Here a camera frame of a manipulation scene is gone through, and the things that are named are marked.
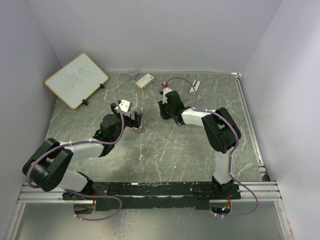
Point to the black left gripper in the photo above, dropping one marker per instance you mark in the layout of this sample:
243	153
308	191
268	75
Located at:
135	122

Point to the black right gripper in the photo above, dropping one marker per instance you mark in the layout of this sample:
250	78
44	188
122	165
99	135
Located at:
162	106

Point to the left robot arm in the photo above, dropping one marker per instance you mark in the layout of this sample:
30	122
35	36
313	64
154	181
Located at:
47	168

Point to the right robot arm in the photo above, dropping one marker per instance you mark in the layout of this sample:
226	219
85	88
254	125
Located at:
221	130

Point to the red and black stamp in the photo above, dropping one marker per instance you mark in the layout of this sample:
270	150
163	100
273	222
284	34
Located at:
164	87

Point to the white stapler remover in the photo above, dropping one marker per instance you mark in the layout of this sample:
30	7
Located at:
195	87

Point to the white cardboard box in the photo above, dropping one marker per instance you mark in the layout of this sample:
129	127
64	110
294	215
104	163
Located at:
145	81

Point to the small clear plastic cup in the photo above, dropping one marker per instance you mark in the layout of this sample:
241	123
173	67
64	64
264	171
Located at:
132	73

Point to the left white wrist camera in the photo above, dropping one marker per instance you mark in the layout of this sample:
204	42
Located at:
125	107

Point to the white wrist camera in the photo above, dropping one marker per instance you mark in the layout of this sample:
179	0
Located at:
164	98
125	107

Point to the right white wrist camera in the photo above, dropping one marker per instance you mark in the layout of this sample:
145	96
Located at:
164	98

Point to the white board with wooden frame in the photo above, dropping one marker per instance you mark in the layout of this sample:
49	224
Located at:
75	82

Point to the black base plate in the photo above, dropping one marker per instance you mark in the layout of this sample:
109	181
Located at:
165	195

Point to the aluminium rail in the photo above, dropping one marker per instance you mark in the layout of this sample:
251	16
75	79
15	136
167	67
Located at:
247	191

